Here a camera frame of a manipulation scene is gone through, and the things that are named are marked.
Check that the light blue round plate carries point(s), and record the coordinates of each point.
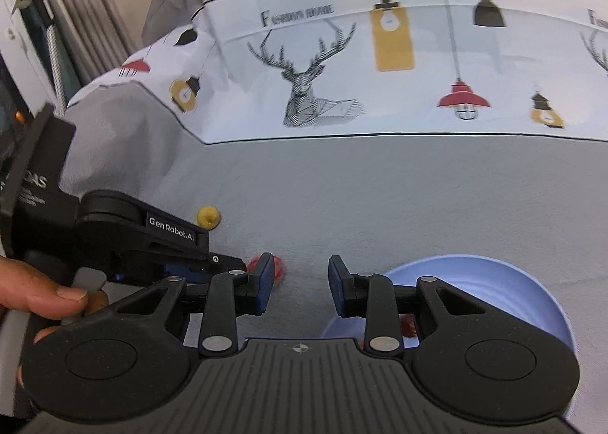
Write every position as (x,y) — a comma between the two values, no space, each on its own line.
(491,344)

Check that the bare left hand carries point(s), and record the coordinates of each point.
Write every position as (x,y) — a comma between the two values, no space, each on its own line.
(26,289)

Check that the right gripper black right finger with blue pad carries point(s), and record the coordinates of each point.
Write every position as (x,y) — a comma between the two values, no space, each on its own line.
(380,300)

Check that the dark red jujube front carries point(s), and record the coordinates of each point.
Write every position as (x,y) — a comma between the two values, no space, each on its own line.
(408,326)

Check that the yellow round fruit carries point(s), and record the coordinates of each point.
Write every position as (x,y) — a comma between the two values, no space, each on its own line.
(209,217)

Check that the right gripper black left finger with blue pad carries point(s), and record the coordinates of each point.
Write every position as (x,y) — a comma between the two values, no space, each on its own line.
(174,315)

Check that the red apple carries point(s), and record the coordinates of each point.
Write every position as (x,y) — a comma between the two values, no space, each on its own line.
(279,270)

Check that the grey pleated curtain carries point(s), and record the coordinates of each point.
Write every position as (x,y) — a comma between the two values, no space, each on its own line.
(95,35)

